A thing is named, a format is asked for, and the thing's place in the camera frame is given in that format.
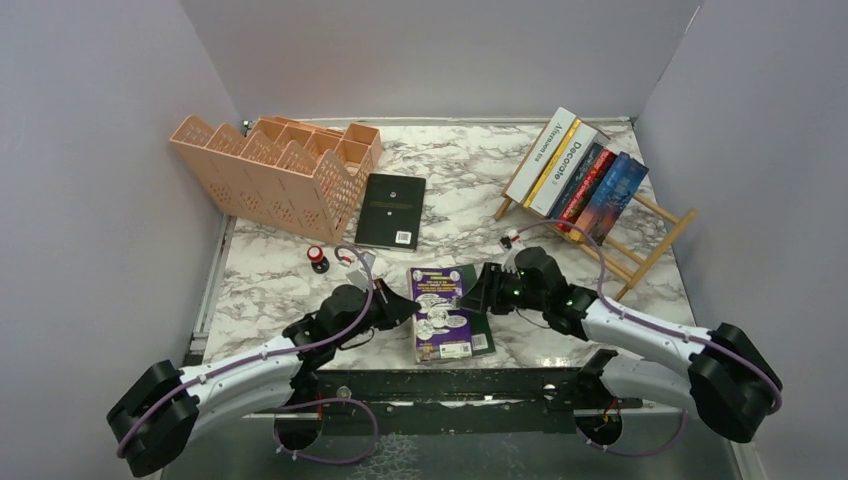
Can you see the black hardcover book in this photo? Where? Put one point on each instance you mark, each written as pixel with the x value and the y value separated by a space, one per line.
pixel 390 217

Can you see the red comic paperback book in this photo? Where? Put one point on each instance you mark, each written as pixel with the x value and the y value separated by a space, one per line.
pixel 587 187

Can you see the wooden book rack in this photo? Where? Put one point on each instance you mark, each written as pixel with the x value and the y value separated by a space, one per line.
pixel 642 238

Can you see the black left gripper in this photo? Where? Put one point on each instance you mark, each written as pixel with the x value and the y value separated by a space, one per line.
pixel 393 308

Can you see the brown Decorate Furniture book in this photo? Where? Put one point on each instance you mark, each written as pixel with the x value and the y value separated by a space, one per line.
pixel 566 167

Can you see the Little Women book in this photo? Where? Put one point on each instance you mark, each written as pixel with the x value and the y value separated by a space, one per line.
pixel 576 179

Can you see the yellow Little Prince book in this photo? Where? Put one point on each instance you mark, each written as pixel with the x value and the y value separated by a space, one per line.
pixel 551 164

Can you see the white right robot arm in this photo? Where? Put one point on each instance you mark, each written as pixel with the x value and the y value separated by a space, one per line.
pixel 716 375

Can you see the white Afternoon Tea book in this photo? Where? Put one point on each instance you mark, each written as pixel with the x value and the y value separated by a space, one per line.
pixel 525 176

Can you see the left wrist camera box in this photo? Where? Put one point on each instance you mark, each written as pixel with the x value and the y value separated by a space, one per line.
pixel 355 271

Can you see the peach plastic file organizer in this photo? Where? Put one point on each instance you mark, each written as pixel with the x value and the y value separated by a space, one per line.
pixel 295 176

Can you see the blue Jane Eyre book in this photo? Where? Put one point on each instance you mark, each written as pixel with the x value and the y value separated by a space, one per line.
pixel 614 186

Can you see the purple comic paperback book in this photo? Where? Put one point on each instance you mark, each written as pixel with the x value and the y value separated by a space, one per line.
pixel 441 332

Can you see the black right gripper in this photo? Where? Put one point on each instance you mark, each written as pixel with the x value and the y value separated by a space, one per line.
pixel 484 296

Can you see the small red capped object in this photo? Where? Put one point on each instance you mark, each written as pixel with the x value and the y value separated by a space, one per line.
pixel 318 260

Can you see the dark green thin book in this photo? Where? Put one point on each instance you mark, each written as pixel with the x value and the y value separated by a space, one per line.
pixel 481 334

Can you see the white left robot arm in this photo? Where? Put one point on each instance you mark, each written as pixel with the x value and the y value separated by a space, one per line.
pixel 168 407

